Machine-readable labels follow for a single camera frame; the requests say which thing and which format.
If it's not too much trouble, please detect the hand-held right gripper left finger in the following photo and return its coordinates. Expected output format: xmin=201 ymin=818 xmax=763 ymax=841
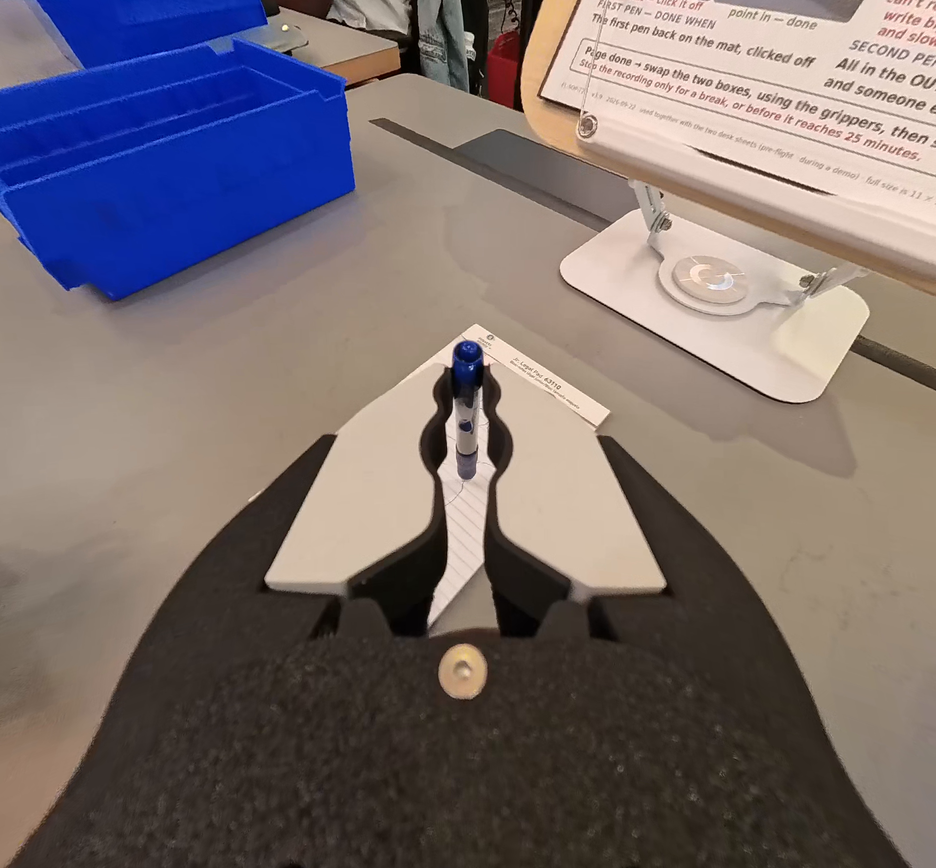
xmin=263 ymin=364 xmax=450 ymax=619

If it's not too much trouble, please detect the blue retractable pen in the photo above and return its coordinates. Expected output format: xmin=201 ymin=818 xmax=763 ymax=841
xmin=451 ymin=340 xmax=484 ymax=482

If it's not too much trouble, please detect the blue plastic bin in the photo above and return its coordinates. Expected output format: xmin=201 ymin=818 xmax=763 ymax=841
xmin=0 ymin=42 xmax=357 ymax=301
xmin=15 ymin=0 xmax=268 ymax=68

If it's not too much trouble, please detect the printed instruction sheet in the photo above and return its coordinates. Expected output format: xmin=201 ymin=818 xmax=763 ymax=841
xmin=540 ymin=0 xmax=936 ymax=200

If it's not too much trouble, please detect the neighbouring grey desk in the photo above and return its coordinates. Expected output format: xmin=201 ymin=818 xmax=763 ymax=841
xmin=0 ymin=0 xmax=402 ymax=88

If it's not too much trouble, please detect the red container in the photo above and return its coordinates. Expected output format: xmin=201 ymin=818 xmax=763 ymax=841
xmin=486 ymin=31 xmax=524 ymax=109

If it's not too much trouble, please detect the white lined notepad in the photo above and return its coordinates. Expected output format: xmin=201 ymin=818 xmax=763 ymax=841
xmin=426 ymin=323 xmax=611 ymax=628

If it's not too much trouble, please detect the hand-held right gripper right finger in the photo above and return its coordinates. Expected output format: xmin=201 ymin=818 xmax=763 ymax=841
xmin=481 ymin=362 xmax=668 ymax=626

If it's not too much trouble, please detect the denim jacket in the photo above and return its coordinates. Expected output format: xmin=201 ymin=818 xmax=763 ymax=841
xmin=411 ymin=0 xmax=469 ymax=93

